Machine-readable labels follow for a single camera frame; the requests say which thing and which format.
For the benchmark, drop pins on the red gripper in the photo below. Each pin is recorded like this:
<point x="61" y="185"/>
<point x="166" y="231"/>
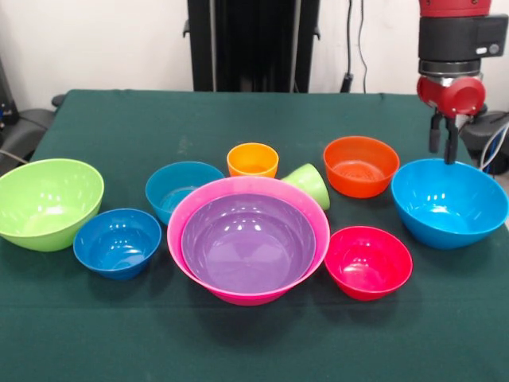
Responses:
<point x="457" y="97"/>

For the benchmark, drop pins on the large light blue bowl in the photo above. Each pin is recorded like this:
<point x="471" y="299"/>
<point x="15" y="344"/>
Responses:
<point x="445" y="211"/>

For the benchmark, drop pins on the orange bowl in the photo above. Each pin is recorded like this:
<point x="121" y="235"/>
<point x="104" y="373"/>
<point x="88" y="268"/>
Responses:
<point x="358" y="187"/>

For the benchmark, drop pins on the purple bowl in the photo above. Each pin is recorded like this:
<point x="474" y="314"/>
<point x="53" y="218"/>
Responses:
<point x="246" y="246"/>

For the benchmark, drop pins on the large pink bowl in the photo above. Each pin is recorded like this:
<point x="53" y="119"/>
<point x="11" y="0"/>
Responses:
<point x="246" y="298"/>

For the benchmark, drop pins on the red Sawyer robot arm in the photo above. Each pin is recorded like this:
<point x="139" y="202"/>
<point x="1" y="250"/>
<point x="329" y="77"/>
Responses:
<point x="449" y="36"/>

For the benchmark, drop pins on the green cup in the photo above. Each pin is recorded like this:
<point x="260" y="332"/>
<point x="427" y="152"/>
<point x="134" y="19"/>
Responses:
<point x="314" y="187"/>

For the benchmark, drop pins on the small crimson bowl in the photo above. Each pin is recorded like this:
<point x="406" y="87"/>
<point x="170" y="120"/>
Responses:
<point x="366" y="262"/>

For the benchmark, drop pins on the orange cup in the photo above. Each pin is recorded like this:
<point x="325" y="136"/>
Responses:
<point x="252" y="159"/>

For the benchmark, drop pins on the dark green table cloth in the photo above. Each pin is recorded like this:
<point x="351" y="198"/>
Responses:
<point x="278" y="342"/>

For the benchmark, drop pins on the translucent blue ribbed bowl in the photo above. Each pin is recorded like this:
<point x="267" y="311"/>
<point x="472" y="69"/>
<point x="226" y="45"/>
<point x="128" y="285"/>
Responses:
<point x="167" y="191"/>

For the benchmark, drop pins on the small dark blue bowl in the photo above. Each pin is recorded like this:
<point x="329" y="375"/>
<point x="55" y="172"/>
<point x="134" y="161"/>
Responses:
<point x="115" y="246"/>

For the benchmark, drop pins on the large green bowl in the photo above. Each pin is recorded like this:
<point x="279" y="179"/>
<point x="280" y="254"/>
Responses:
<point x="47" y="207"/>

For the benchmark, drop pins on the black equipment rack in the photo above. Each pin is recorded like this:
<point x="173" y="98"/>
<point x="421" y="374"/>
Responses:
<point x="5" y="103"/>

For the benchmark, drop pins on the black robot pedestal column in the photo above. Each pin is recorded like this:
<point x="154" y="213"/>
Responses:
<point x="254" y="40"/>

